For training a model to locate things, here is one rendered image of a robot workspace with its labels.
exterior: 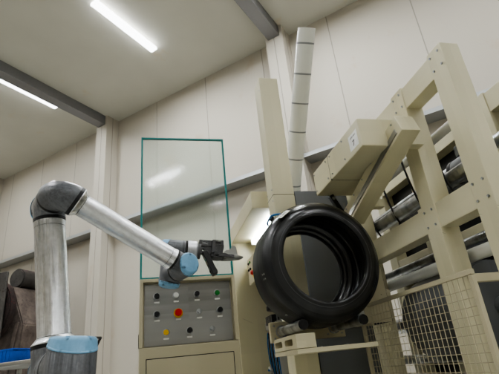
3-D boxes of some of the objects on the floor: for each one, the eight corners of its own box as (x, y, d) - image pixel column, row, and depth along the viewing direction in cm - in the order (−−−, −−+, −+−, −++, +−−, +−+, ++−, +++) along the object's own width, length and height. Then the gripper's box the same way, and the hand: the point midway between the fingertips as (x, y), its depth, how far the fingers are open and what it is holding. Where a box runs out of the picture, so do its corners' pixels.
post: (308, 545, 185) (253, 89, 284) (336, 539, 188) (272, 90, 287) (318, 556, 173) (258, 76, 272) (348, 549, 176) (277, 78, 275)
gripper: (199, 237, 186) (245, 241, 190) (197, 243, 194) (241, 246, 198) (197, 256, 183) (244, 259, 186) (196, 261, 191) (240, 264, 195)
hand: (240, 258), depth 191 cm, fingers closed
